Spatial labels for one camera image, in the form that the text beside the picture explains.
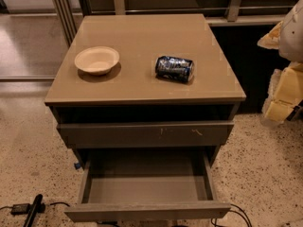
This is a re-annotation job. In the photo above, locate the crushed blue soda can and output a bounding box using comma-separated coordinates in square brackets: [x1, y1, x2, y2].
[155, 56, 194, 83]

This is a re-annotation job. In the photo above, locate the white paper bowl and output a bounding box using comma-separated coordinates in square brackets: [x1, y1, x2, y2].
[74, 46, 119, 76]

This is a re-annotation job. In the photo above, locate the black floor cable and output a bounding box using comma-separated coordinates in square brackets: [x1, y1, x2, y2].
[44, 201, 71, 208]

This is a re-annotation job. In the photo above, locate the black looped cable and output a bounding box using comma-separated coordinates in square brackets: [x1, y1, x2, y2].
[210, 203, 254, 227]

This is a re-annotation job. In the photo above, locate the grey top drawer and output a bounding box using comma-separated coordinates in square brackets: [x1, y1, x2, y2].
[57, 121, 234, 148]

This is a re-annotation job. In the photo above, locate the grey drawer cabinet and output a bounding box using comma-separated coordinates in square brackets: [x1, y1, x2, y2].
[45, 14, 245, 164]

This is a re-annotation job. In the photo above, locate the metal shelf rack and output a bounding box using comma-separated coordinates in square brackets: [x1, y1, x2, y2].
[53, 0, 298, 43]

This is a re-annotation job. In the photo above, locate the black stick tool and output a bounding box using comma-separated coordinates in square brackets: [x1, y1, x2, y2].
[23, 194, 43, 227]

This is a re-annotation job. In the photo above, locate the black power adapter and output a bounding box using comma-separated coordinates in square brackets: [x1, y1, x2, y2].
[10, 203, 30, 216]

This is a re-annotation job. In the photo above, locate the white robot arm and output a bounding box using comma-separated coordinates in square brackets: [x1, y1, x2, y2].
[258, 0, 303, 124]

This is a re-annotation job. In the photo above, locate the grey drawer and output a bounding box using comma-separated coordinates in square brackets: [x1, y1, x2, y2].
[65, 148, 231, 222]
[57, 121, 234, 148]

